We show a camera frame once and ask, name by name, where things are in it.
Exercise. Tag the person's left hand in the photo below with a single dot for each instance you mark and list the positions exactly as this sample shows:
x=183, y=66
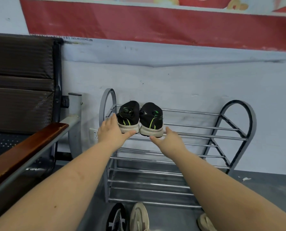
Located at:
x=110, y=134

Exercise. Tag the person's right hand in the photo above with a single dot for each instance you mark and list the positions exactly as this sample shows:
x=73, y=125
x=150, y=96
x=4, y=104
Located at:
x=171, y=145

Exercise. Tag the beige pink Capro sneaker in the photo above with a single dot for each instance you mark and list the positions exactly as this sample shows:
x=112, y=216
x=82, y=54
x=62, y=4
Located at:
x=139, y=217

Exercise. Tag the black white patterned sneaker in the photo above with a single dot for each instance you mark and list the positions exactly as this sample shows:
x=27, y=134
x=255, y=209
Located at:
x=116, y=218

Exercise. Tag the grey metal shoe rack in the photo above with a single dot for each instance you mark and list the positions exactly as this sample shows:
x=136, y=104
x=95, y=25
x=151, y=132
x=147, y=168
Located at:
x=253, y=122

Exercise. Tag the person's right forearm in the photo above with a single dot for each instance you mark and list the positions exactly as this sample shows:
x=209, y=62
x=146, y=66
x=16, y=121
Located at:
x=229, y=194

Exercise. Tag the person's left forearm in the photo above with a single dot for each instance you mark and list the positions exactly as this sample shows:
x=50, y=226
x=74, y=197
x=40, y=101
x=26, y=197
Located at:
x=61, y=190

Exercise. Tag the grey metal bench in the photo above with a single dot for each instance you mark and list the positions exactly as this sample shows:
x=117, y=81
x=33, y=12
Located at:
x=20, y=93

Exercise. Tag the white wall socket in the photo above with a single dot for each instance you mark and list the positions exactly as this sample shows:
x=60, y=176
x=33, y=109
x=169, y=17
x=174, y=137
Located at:
x=93, y=134

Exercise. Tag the red wall banner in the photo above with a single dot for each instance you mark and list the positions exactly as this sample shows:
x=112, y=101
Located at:
x=157, y=24

